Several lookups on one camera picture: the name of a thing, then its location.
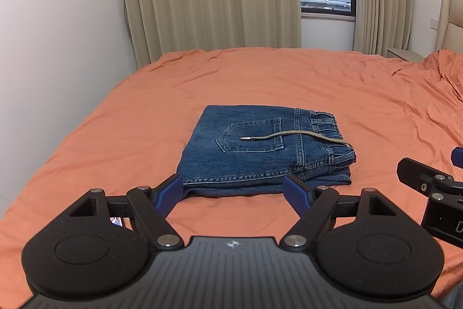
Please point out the blue denim jeans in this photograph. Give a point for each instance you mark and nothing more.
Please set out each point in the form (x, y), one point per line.
(247, 150)

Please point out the beige upholstered headboard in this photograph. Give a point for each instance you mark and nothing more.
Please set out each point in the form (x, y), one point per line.
(450, 27)

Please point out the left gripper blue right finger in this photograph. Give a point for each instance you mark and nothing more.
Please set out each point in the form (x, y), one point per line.
(316, 209)

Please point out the white wall socket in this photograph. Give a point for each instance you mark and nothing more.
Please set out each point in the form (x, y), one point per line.
(434, 24)

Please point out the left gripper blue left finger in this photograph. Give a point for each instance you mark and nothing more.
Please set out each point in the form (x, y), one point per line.
(150, 207)

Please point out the beige nightstand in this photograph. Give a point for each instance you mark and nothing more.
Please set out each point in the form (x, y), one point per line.
(406, 55)

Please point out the black smartphone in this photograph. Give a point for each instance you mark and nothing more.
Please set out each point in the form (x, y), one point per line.
(117, 221)

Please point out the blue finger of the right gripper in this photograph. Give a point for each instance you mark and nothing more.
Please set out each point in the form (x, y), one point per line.
(426, 179)
(457, 157)

